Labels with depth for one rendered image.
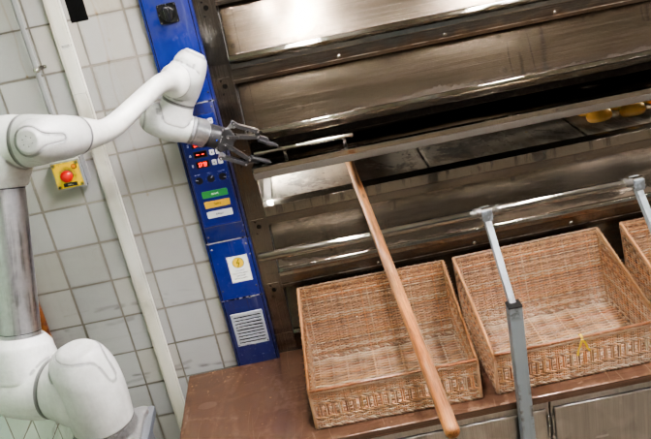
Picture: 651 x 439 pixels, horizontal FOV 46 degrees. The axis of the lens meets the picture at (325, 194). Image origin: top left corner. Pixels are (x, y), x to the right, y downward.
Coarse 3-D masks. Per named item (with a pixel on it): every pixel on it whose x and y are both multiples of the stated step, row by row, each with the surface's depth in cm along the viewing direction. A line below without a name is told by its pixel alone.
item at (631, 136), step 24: (552, 144) 272; (576, 144) 269; (600, 144) 270; (432, 168) 273; (456, 168) 269; (480, 168) 269; (504, 168) 270; (312, 192) 273; (336, 192) 269; (384, 192) 270
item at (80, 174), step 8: (64, 160) 250; (72, 160) 250; (80, 160) 252; (56, 168) 250; (64, 168) 250; (80, 168) 251; (56, 176) 251; (80, 176) 252; (88, 176) 257; (56, 184) 252; (64, 184) 252; (72, 184) 252; (80, 184) 253
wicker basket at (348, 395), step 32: (320, 288) 278; (352, 288) 278; (384, 288) 278; (416, 288) 278; (448, 288) 273; (320, 320) 280; (352, 320) 280; (384, 320) 279; (448, 320) 279; (320, 352) 281; (352, 352) 280; (384, 352) 276; (448, 352) 269; (320, 384) 266; (352, 384) 239; (384, 384) 240; (416, 384) 241; (448, 384) 253; (480, 384) 242; (320, 416) 243; (352, 416) 244; (384, 416) 244
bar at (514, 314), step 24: (576, 192) 235; (600, 192) 235; (456, 216) 234; (480, 216) 235; (648, 216) 231; (336, 240) 234; (360, 240) 235; (504, 264) 229; (504, 288) 227; (528, 384) 232; (528, 408) 235; (528, 432) 238
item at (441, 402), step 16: (352, 176) 272; (368, 208) 243; (368, 224) 234; (384, 240) 221; (384, 256) 211; (400, 288) 194; (400, 304) 187; (416, 320) 180; (416, 336) 172; (416, 352) 168; (432, 368) 161; (432, 384) 156; (448, 400) 151; (448, 416) 146; (448, 432) 143
